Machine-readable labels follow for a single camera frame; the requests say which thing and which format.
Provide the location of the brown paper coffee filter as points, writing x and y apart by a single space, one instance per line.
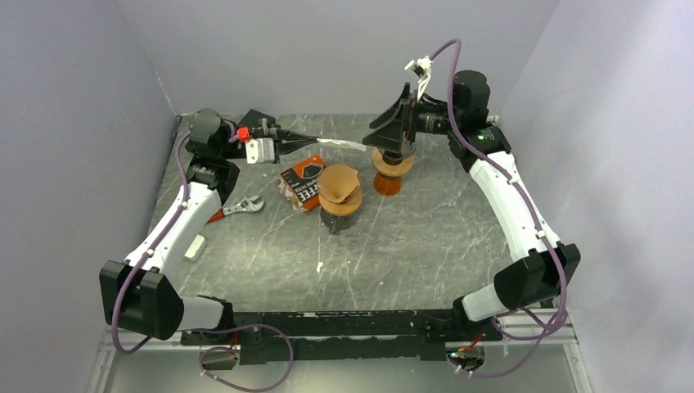
339 181

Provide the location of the orange coffee filter box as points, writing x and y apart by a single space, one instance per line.
299 183

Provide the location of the wooden dripper ring holder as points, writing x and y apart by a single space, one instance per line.
343 208

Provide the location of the red handled adjustable wrench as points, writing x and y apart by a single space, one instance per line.
247 204

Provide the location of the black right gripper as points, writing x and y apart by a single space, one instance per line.
390 124

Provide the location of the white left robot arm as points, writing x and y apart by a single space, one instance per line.
138 293

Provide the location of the grey glass pitcher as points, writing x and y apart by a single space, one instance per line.
337 223

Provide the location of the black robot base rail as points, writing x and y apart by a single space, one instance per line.
425 334

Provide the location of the orange glass with wooden band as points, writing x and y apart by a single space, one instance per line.
387 185

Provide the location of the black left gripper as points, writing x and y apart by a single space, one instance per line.
294 142

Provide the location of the white paper coffee filter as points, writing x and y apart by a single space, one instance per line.
343 144

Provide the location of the white small device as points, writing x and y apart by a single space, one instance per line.
196 248

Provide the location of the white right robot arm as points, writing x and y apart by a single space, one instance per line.
542 264

